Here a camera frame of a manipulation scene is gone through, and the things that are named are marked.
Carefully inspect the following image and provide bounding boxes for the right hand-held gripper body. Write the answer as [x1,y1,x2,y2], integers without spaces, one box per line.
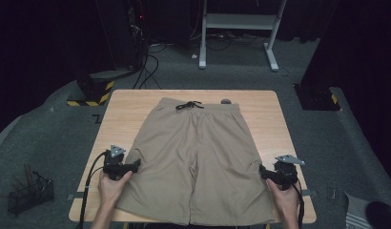
[273,154,306,191]

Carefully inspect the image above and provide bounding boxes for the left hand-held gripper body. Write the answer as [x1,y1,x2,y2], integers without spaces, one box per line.
[102,144,134,181]

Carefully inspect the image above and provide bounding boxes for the beige shorts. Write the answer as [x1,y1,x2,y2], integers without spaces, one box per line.
[115,96,276,226]

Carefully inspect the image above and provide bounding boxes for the person's left hand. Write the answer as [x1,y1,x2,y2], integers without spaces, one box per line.
[97,170,134,208]

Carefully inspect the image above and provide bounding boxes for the person's right hand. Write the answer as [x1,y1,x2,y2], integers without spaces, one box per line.
[266,177,301,221]

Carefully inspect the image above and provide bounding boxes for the grey tape strip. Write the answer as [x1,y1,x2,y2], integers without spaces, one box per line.
[300,188,319,198]
[67,191,87,201]

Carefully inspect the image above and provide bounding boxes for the yellow-black striped stand base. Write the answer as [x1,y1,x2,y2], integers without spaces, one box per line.
[67,68,116,108]

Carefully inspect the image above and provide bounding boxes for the black stand base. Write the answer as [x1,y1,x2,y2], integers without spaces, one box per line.
[293,83,342,112]

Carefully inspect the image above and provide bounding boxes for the grey striped cloth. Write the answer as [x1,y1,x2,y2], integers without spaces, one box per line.
[344,192,376,229]

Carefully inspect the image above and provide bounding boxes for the person's black shoe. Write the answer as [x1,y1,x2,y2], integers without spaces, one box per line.
[364,200,391,229]

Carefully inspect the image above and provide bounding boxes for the dark equipment rack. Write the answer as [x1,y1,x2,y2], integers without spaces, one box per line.
[126,0,151,69]

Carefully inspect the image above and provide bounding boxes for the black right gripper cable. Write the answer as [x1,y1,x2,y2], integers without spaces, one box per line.
[290,181,306,229]

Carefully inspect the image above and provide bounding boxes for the black wire basket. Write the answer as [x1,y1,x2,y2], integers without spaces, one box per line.
[7,163,55,216]

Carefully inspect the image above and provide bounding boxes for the black floor cables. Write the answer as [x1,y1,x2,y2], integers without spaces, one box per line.
[132,44,168,91]

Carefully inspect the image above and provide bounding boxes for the white metal desk frame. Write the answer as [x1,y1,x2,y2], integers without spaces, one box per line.
[197,0,288,73]

